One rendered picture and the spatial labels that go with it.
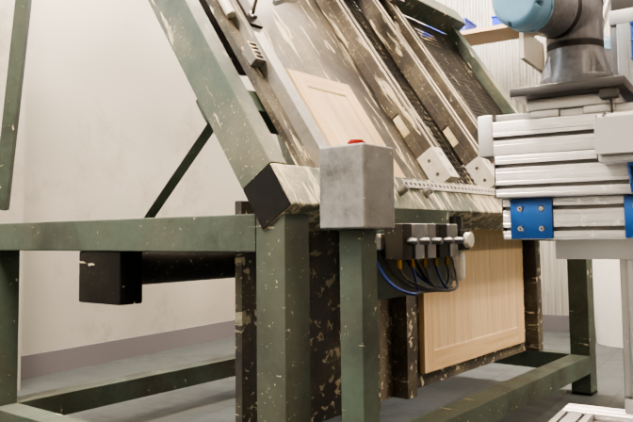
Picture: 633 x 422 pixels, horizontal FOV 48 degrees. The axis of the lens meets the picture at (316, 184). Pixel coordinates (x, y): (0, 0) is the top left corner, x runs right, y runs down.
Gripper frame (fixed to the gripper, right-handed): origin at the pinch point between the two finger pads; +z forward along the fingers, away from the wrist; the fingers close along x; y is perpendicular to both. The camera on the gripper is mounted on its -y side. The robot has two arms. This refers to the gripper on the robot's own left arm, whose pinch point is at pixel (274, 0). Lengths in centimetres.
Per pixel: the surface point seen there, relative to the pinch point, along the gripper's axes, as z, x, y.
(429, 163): 9, -48, 54
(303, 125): 9.0, -40.9, -5.7
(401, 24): 6, 31, 107
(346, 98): 10.5, -23.1, 29.4
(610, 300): 64, -92, 327
